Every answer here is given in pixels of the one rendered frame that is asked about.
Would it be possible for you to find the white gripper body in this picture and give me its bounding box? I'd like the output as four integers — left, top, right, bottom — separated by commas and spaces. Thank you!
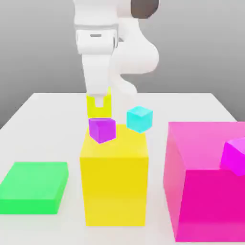
81, 53, 112, 96

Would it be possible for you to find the small yellow cube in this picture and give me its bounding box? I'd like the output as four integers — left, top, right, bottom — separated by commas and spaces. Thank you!
86, 87, 113, 119

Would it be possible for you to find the small purple cube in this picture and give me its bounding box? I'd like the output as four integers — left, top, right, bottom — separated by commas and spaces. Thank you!
88, 117, 117, 145

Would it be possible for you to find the small cyan cube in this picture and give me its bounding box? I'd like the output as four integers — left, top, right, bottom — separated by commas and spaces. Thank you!
126, 106, 154, 134

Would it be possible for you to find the small magenta cube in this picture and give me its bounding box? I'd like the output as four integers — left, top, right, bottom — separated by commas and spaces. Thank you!
220, 136, 245, 177

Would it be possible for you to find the large yellow box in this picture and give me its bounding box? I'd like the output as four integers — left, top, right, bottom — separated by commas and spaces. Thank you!
79, 123, 150, 227

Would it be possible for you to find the large green box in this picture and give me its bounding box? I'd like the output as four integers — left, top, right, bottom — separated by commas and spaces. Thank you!
0, 161, 69, 215

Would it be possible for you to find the large pink box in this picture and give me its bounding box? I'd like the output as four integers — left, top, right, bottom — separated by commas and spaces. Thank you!
163, 121, 245, 243

